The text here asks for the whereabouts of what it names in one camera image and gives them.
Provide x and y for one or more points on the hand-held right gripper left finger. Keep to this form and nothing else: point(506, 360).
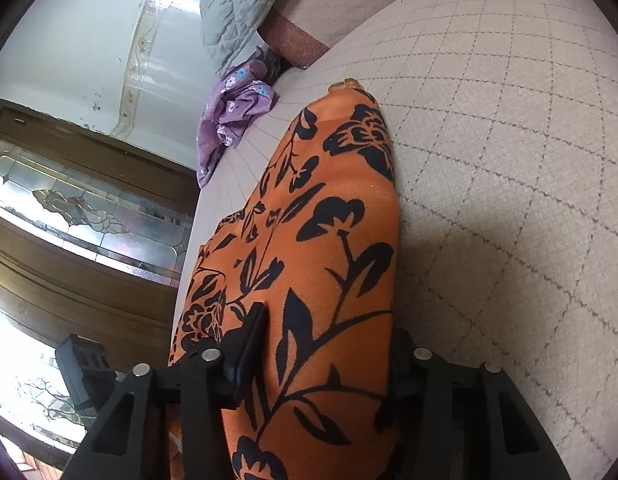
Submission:
point(239, 360)

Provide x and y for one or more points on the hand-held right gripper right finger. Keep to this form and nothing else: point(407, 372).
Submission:
point(439, 410)

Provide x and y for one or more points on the orange black floral garment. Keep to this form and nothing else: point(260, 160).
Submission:
point(329, 260)

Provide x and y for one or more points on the bright window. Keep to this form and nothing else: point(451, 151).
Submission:
point(24, 390)

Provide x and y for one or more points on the wooden door with leaded glass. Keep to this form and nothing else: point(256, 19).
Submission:
point(64, 280)

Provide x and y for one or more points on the beige quilted mattress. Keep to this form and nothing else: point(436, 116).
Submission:
point(489, 160)

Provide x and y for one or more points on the purple floral cloth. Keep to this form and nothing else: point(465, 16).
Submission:
point(229, 105)

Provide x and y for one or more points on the white wardrobe with gold trim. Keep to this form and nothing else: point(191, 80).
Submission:
point(159, 85)

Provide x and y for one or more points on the pink cushion with maroon edge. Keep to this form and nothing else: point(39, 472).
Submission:
point(299, 40)

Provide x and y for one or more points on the grey quilted blanket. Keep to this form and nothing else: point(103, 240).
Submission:
point(239, 10)

